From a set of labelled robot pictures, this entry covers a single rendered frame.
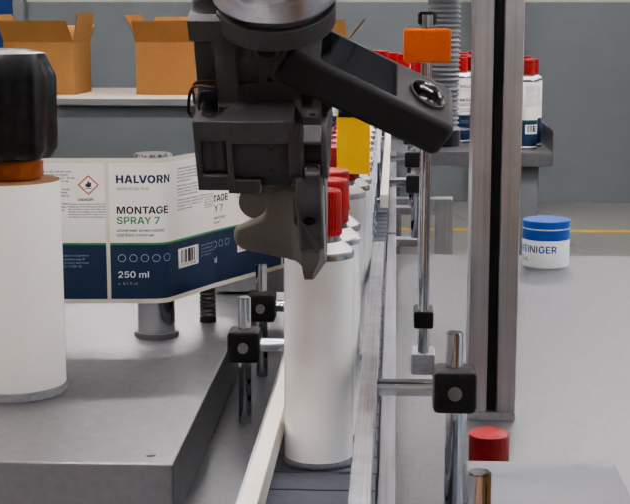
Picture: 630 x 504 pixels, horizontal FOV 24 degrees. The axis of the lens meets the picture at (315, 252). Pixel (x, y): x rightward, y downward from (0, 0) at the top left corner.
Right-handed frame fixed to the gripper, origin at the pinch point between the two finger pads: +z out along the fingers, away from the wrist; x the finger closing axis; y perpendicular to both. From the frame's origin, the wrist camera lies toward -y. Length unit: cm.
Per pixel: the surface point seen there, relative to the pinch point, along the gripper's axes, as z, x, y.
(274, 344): 29.0, -22.3, 5.9
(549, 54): 406, -674, -96
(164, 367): 31.9, -22.1, 16.4
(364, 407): 4.3, 9.5, -3.2
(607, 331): 56, -54, -30
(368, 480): -2.9, 21.9, -3.8
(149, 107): 304, -465, 106
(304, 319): 7.4, -2.2, 1.4
